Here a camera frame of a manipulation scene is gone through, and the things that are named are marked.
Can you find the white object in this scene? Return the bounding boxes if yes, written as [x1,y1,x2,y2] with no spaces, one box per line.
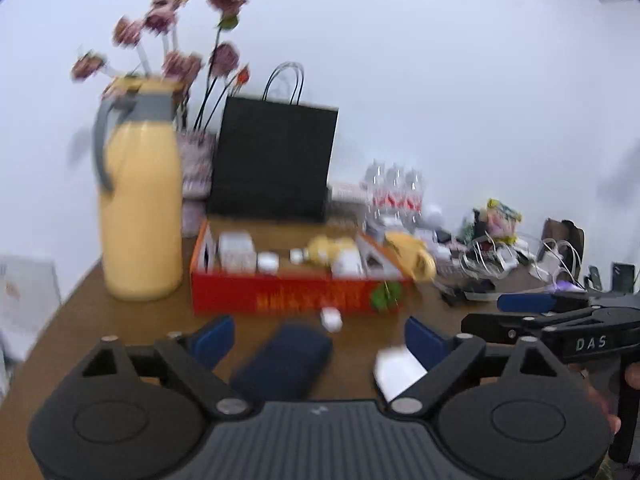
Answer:
[373,344,429,404]

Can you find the flat white carton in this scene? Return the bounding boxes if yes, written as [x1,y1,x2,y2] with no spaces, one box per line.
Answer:
[329,182,371,204]

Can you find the navy zip pouch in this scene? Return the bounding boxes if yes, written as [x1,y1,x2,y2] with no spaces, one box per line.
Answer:
[229,322,335,404]

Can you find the tangle of chargers and cables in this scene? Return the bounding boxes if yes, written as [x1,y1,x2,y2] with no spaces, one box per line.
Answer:
[440,229,587,306]

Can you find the dark brown pouch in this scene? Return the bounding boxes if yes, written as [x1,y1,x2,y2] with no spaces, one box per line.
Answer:
[542,218,585,262]

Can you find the dried pink flowers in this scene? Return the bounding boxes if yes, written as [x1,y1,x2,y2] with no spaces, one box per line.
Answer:
[70,0,259,132]

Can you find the black paper bag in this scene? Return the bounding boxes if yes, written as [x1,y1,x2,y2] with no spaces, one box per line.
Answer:
[206,62,340,224]

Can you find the black phone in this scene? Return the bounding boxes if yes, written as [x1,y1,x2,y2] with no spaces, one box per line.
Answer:
[611,261,637,292]

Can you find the person's right hand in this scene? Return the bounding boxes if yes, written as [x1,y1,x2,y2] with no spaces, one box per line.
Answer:
[574,364,622,437]

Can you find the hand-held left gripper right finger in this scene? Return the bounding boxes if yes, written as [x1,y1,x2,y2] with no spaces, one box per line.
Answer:
[387,315,559,421]

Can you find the patterned purple vase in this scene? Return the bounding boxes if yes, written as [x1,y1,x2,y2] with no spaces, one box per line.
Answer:
[177,129,219,239]

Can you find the red cardboard box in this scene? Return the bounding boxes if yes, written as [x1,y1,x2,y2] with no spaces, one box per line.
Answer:
[189,219,417,316]

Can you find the white round speaker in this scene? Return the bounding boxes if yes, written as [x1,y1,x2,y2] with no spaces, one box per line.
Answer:
[422,204,446,231]

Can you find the colourful snack packet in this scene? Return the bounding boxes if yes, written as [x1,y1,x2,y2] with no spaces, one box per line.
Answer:
[474,198,524,239]

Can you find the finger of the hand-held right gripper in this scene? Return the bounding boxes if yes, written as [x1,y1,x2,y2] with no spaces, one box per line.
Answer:
[497,292,592,314]
[460,312,547,346]

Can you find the yellow thermos jug grey handle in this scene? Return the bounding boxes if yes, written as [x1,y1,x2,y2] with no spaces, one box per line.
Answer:
[93,77,185,302]

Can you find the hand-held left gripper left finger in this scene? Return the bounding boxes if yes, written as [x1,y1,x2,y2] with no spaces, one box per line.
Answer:
[81,315,254,422]

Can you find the small white box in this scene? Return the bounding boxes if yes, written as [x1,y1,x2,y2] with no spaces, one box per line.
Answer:
[217,232,256,274]

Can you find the pale yellow plush item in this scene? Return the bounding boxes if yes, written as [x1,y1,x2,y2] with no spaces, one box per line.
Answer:
[304,234,359,266]

